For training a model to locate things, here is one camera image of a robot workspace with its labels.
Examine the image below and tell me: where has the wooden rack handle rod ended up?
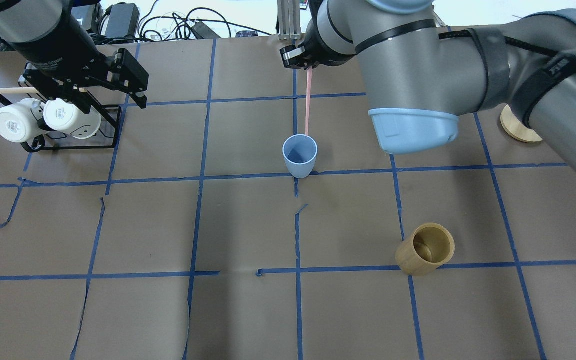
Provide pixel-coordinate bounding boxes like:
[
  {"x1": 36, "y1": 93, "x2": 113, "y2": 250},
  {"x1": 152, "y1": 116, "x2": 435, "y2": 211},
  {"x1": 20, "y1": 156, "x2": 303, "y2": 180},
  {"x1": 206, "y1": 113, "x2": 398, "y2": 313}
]
[{"x1": 0, "y1": 87, "x2": 39, "y2": 95}]

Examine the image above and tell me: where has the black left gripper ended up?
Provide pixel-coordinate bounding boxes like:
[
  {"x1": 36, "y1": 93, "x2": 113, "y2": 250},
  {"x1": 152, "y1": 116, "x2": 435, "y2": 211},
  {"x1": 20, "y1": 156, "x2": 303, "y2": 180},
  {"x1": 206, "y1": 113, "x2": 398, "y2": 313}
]
[{"x1": 23, "y1": 48, "x2": 149, "y2": 114}]

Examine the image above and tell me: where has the black power adapter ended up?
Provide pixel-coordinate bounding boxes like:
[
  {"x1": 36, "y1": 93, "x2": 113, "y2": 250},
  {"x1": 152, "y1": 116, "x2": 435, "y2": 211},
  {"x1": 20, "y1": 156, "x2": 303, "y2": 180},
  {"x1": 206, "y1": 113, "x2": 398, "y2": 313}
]
[{"x1": 102, "y1": 3, "x2": 140, "y2": 39}]

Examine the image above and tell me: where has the wooden cup tree stand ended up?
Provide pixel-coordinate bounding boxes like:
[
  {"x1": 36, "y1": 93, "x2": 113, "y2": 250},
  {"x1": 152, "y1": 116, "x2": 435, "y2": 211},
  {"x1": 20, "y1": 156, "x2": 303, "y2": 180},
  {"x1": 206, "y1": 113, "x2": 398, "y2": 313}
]
[{"x1": 499, "y1": 104, "x2": 544, "y2": 144}]

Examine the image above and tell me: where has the bamboo cylinder holder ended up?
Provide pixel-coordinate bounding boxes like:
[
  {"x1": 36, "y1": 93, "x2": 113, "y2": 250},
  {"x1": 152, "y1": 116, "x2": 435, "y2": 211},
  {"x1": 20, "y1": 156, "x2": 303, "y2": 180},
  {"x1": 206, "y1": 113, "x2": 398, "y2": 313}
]
[{"x1": 395, "y1": 222, "x2": 456, "y2": 277}]

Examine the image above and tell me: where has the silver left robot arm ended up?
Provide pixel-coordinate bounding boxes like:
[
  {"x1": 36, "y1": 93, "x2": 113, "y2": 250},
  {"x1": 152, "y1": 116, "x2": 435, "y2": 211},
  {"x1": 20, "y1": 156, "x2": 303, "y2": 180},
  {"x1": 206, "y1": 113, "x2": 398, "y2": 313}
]
[{"x1": 0, "y1": 0, "x2": 149, "y2": 114}]

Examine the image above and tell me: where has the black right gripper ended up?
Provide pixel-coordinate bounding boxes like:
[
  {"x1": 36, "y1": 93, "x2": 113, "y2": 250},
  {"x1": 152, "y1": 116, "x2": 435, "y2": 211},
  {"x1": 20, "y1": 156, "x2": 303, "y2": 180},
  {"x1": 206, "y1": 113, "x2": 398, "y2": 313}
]
[{"x1": 280, "y1": 20, "x2": 355, "y2": 70}]

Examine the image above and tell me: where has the aluminium frame post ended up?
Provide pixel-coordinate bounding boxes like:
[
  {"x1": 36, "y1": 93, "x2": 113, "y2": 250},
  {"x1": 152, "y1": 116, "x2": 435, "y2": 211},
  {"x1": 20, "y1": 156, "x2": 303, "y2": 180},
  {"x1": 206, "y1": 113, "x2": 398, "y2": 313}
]
[{"x1": 276, "y1": 0, "x2": 302, "y2": 41}]

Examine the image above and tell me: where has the white mug front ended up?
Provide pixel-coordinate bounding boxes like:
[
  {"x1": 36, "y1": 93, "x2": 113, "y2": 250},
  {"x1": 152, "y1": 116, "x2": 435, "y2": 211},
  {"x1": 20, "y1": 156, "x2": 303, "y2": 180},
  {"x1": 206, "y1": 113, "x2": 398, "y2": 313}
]
[{"x1": 0, "y1": 98, "x2": 48, "y2": 144}]

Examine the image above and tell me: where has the white mug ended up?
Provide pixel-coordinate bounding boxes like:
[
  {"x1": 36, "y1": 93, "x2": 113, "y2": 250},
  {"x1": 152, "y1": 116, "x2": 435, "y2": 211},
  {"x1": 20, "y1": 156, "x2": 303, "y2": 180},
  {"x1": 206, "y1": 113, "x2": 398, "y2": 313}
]
[
  {"x1": 0, "y1": 98, "x2": 48, "y2": 144},
  {"x1": 43, "y1": 98, "x2": 102, "y2": 140}
]

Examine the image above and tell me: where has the light blue cup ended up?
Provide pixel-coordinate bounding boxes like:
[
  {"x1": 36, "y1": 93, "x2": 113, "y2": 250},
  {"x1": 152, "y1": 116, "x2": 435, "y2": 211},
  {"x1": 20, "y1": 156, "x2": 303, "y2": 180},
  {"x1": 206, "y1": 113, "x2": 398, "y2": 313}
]
[{"x1": 282, "y1": 134, "x2": 319, "y2": 179}]

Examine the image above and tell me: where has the white mug rear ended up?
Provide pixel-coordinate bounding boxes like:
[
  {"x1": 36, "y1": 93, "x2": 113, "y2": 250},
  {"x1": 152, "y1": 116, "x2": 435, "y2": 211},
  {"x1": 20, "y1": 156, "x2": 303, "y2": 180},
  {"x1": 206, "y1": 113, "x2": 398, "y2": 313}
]
[{"x1": 43, "y1": 98, "x2": 102, "y2": 140}]

